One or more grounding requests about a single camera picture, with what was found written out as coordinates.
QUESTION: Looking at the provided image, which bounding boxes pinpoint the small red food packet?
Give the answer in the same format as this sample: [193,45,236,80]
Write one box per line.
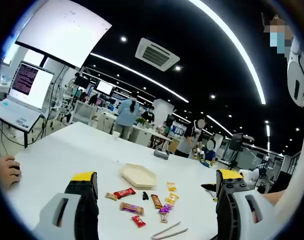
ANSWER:
[131,214,146,229]

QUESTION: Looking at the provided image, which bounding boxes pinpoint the white desk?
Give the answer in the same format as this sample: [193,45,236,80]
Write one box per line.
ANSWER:
[130,124,173,148]

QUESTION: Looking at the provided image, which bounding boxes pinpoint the blue cloth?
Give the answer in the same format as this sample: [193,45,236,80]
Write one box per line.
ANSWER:
[199,159,214,169]

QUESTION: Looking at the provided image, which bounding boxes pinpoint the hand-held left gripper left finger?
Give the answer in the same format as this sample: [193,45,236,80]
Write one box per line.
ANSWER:
[33,171,100,240]

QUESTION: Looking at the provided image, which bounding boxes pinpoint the long red food bar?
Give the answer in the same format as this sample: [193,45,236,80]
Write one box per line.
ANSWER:
[113,187,137,200]

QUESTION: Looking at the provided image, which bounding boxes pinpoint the ceiling air vent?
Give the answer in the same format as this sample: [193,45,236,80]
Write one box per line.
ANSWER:
[134,37,181,73]

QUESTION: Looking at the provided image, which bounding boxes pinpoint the pink food tongs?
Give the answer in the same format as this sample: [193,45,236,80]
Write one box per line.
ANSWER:
[151,220,190,239]

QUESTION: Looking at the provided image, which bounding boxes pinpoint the orange brown food bar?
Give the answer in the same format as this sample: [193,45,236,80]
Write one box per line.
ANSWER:
[150,194,164,210]

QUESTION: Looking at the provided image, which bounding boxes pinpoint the black laptop stand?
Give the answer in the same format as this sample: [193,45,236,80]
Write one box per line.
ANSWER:
[0,112,47,149]

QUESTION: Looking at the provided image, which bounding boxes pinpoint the white worn device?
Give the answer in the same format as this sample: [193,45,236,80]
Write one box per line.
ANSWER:
[286,37,304,108]

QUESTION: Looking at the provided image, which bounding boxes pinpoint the black screen on tripod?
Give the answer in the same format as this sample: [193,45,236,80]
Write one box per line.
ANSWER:
[228,132,245,167]

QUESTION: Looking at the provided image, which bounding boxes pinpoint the small hanging lit screen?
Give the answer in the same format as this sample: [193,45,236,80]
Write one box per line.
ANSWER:
[95,80,115,96]

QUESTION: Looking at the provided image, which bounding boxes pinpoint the cream hexagonal container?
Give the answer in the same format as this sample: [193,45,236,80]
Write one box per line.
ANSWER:
[120,163,158,188]

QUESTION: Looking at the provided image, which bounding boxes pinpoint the curved ceiling light strip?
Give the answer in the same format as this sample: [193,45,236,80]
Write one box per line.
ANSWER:
[89,51,190,104]
[188,0,267,105]

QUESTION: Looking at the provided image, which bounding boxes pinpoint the white laptop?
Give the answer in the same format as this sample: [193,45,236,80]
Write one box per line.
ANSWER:
[0,60,55,133]

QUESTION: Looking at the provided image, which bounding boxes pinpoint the brown purple-label food bar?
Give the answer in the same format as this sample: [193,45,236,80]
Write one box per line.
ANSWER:
[120,201,145,216]

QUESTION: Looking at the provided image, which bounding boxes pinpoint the purple food packet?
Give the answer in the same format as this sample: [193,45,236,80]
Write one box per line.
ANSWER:
[158,203,174,215]

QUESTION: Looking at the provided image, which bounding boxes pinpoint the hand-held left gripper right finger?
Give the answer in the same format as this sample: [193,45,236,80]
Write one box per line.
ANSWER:
[216,168,284,240]

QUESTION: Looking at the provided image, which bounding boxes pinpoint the grey headset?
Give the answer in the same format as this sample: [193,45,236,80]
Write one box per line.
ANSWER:
[153,148,170,161]

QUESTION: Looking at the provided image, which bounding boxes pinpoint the white office chair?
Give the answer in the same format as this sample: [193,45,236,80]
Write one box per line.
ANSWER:
[58,98,76,124]

